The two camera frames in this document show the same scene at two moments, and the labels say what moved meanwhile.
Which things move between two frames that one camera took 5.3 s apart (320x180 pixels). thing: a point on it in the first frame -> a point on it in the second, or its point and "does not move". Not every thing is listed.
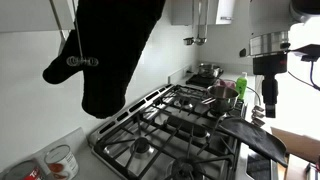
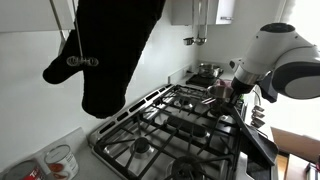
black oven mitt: (107, 41) does not move
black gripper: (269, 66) -> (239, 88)
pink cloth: (225, 83) does not move
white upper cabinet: (219, 12) does not move
